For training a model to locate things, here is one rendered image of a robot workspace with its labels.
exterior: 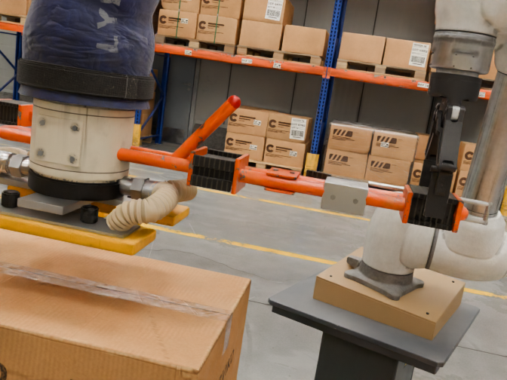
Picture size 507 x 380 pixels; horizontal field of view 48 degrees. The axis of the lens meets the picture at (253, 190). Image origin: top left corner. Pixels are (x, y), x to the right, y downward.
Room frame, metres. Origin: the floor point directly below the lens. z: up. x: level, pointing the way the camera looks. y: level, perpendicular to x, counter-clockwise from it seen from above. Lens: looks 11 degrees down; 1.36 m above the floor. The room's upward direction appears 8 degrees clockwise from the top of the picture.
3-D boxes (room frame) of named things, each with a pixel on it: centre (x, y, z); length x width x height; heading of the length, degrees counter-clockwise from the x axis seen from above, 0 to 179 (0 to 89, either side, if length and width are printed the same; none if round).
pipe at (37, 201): (0.98, 0.31, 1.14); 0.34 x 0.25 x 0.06; 81
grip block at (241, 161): (0.94, 0.06, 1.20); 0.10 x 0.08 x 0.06; 171
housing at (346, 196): (0.91, -0.15, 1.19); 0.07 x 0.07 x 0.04; 81
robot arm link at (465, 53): (0.89, -0.28, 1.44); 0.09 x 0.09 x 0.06
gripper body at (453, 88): (0.89, -0.28, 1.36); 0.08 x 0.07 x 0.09; 170
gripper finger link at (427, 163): (0.96, -0.30, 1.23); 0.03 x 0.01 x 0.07; 80
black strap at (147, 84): (0.99, 0.31, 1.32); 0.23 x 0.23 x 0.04
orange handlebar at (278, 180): (1.07, 0.10, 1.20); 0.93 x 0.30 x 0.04; 81
